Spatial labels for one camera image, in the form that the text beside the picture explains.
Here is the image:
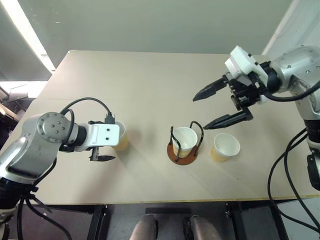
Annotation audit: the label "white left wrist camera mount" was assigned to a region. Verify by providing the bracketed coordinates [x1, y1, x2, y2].
[74, 122, 121, 152]

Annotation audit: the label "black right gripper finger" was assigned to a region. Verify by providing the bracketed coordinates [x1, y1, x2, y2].
[203, 110, 253, 130]
[192, 75, 230, 102]

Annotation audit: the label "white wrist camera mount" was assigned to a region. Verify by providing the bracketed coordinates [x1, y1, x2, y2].
[224, 45, 270, 105]
[74, 122, 121, 152]

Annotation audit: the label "brown cup holder rack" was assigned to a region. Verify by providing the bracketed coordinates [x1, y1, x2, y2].
[166, 120, 205, 166]

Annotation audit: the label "dark grey rounded shape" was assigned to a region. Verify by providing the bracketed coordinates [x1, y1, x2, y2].
[130, 214, 160, 240]
[184, 215, 223, 240]

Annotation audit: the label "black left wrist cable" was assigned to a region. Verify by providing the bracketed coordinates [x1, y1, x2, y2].
[59, 96, 117, 148]

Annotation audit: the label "black metal table leg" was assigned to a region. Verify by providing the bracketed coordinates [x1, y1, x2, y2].
[87, 204, 110, 240]
[224, 201, 252, 240]

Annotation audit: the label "black table crossbar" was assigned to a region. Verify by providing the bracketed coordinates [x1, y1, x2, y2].
[145, 207, 189, 215]

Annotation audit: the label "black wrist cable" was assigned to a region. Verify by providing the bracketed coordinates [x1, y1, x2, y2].
[263, 83, 320, 102]
[59, 96, 117, 148]

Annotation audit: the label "long black robot cable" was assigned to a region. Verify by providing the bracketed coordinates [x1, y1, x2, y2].
[284, 142, 320, 222]
[267, 127, 320, 231]

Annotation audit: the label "yellow white paper cup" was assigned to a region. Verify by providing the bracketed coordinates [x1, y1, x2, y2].
[209, 132, 241, 163]
[111, 120, 130, 152]
[171, 126, 199, 158]

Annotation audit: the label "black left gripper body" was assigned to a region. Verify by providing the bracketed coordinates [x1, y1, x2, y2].
[88, 146, 101, 162]

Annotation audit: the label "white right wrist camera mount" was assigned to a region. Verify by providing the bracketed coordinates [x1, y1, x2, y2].
[224, 45, 270, 105]

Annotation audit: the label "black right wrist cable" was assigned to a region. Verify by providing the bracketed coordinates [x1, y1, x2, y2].
[263, 83, 320, 102]

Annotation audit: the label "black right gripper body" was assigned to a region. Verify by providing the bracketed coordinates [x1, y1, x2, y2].
[222, 72, 262, 120]

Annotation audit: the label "black cable bundle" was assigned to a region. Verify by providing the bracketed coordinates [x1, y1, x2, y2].
[16, 184, 74, 240]

